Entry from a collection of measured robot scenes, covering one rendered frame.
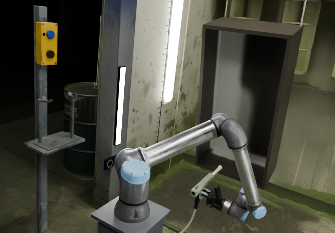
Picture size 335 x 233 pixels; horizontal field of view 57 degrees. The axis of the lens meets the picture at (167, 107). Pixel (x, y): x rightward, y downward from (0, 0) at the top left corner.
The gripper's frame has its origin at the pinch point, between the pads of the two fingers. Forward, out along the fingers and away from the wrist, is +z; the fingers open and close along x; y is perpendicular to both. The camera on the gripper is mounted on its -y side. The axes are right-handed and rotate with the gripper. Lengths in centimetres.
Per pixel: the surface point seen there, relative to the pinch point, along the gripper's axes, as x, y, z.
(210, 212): 42, 49, -3
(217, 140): 74, -4, 18
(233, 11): 150, -114, 60
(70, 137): -45, -21, 84
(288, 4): 149, -131, 7
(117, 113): -6, -32, 76
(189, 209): 34, 51, 14
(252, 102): 67, -52, -4
